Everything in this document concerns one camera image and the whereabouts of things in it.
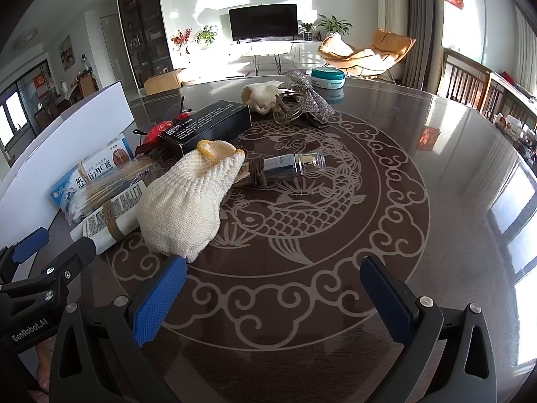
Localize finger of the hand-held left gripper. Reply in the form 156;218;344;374
0;236;97;303
0;227;50;280

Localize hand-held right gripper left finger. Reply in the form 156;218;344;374
49;255;188;403

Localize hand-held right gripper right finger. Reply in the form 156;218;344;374
360;256;498;403

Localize blue white box with twine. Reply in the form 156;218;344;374
69;180;147;256

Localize large white knit glove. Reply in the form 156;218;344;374
140;140;246;264

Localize bundle of wooden sticks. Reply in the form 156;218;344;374
80;157;164;219

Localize blue white ointment box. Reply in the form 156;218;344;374
50;133;139;225

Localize white board panel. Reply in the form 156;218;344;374
0;82;137;227

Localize red foil packet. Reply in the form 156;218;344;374
134;121;173;156

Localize glass bottle with twine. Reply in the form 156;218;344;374
241;152;327;187

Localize clear black-framed glasses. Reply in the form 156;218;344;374
133;96;194;135

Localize person's left hand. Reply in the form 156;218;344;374
29;338;55;403

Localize black cardboard box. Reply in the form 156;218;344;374
158;101;252;158

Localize brown cardboard box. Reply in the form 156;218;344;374
144;68;186;95

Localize round ceiling lamp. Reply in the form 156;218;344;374
14;29;39;49

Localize cluttered side shelf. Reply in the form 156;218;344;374
493;113;537;156

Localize small white knit glove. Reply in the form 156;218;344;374
241;83;283;115

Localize teal round tin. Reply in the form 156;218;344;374
310;66;346;91

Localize wooden dining chair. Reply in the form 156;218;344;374
438;48;491;112
482;71;537;135

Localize dark display cabinet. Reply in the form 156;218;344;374
116;0;174;89

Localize red flower arrangement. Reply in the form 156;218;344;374
171;29;193;55

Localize orange lounge chair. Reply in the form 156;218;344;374
318;29;417;80

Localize trailing green potted plant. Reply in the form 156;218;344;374
196;25;219;49

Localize white tv stand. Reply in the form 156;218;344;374
227;40;324;76

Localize grey curtain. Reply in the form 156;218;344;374
405;0;435;89

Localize large green potted plant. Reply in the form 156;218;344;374
314;14;353;36

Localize black television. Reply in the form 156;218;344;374
229;3;299;43

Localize cream curtain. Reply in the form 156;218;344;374
376;0;409;43

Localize framed wall painting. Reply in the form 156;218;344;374
59;36;74;71

